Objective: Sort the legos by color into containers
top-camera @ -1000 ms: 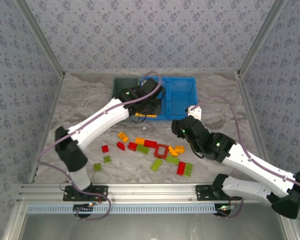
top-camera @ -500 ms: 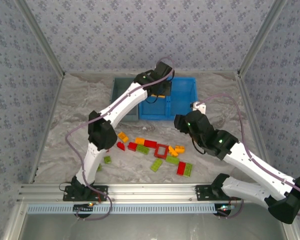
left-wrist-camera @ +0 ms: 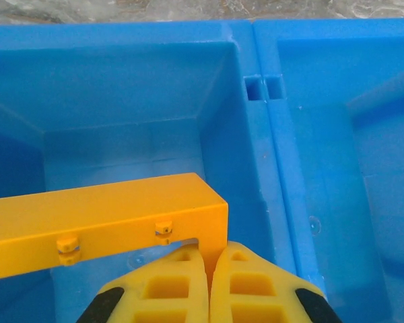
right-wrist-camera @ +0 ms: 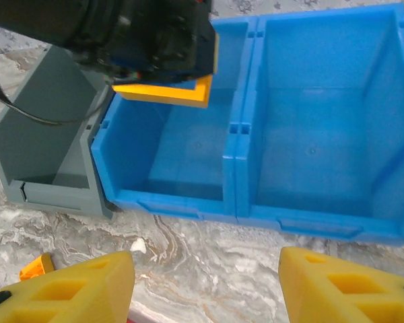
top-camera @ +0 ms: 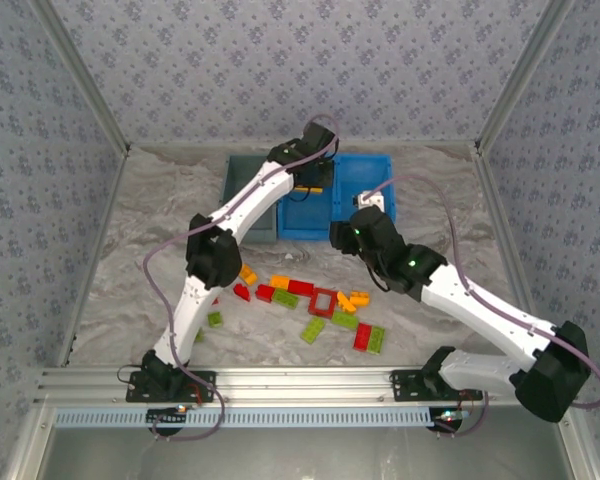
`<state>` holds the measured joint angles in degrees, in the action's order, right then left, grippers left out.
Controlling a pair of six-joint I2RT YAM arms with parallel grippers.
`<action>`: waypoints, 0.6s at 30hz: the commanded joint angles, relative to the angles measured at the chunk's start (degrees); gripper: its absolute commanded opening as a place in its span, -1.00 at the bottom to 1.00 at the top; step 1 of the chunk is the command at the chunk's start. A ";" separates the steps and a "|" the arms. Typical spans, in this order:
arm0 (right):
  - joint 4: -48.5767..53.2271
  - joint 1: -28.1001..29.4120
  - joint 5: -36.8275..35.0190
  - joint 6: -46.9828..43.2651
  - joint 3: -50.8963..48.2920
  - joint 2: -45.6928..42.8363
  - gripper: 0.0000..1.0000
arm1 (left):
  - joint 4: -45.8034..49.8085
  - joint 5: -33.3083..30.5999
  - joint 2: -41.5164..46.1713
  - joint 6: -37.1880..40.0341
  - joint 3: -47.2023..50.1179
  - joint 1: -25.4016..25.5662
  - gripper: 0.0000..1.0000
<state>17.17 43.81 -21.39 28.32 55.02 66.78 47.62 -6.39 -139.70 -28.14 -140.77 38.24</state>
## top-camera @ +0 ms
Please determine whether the long green lego brick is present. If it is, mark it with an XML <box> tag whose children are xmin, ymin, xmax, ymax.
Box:
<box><xmin>271</xmin><ymin>288</ymin><xmax>300</xmax><ymax>311</ymax></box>
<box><xmin>366</xmin><ymin>325</ymin><xmax>387</xmax><ymax>356</ymax></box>
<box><xmin>299</xmin><ymin>316</ymin><xmax>327</xmax><ymax>345</ymax></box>
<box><xmin>330</xmin><ymin>309</ymin><xmax>360</xmax><ymax>331</ymax></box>

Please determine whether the red lego window frame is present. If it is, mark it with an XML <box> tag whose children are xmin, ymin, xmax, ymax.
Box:
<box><xmin>307</xmin><ymin>287</ymin><xmax>340</xmax><ymax>319</ymax></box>

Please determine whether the blue plastic bin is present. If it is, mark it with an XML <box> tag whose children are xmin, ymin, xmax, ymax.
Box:
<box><xmin>275</xmin><ymin>153</ymin><xmax>337</xmax><ymax>242</ymax></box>
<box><xmin>332</xmin><ymin>153</ymin><xmax>399</xmax><ymax>241</ymax></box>

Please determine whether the grey plastic bin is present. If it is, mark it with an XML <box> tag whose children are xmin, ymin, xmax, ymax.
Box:
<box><xmin>219</xmin><ymin>153</ymin><xmax>281</xmax><ymax>245</ymax></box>

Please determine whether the black controller board with led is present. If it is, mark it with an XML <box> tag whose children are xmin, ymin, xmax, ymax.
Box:
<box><xmin>432</xmin><ymin>407</ymin><xmax>465</xmax><ymax>434</ymax></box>
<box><xmin>146</xmin><ymin>405</ymin><xmax>190</xmax><ymax>426</ymax></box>

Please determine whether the grey metal shelf sheet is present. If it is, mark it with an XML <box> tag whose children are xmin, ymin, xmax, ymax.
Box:
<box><xmin>29</xmin><ymin>404</ymin><xmax>581</xmax><ymax>480</ymax></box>

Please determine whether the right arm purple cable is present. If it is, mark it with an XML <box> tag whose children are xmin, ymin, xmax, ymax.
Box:
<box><xmin>364</xmin><ymin>174</ymin><xmax>600</xmax><ymax>439</ymax></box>

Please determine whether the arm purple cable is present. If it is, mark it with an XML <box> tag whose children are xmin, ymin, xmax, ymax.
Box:
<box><xmin>364</xmin><ymin>174</ymin><xmax>600</xmax><ymax>439</ymax></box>
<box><xmin>142</xmin><ymin>113</ymin><xmax>341</xmax><ymax>444</ymax></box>

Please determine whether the aluminum side rail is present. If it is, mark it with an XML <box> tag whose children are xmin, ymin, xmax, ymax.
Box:
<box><xmin>57</xmin><ymin>147</ymin><xmax>131</xmax><ymax>369</ymax></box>
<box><xmin>472</xmin><ymin>147</ymin><xmax>541</xmax><ymax>326</ymax></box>

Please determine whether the wide aluminum mounting rail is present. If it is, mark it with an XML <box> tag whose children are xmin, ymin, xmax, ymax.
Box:
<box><xmin>32</xmin><ymin>366</ymin><xmax>581</xmax><ymax>409</ymax></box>

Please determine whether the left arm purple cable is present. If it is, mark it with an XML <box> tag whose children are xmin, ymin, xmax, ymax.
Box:
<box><xmin>142</xmin><ymin>113</ymin><xmax>341</xmax><ymax>444</ymax></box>

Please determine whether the light blue slotted cable duct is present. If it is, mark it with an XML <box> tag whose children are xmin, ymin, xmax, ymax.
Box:
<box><xmin>53</xmin><ymin>406</ymin><xmax>437</xmax><ymax>430</ymax></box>

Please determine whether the slanted aluminum frame post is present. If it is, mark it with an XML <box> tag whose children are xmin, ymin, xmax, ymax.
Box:
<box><xmin>474</xmin><ymin>0</ymin><xmax>580</xmax><ymax>154</ymax></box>
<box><xmin>27</xmin><ymin>0</ymin><xmax>131</xmax><ymax>156</ymax></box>

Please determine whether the aluminum frame leg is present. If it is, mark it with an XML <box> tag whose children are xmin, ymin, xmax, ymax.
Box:
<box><xmin>554</xmin><ymin>399</ymin><xmax>600</xmax><ymax>480</ymax></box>
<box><xmin>2</xmin><ymin>404</ymin><xmax>56</xmax><ymax>480</ymax></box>

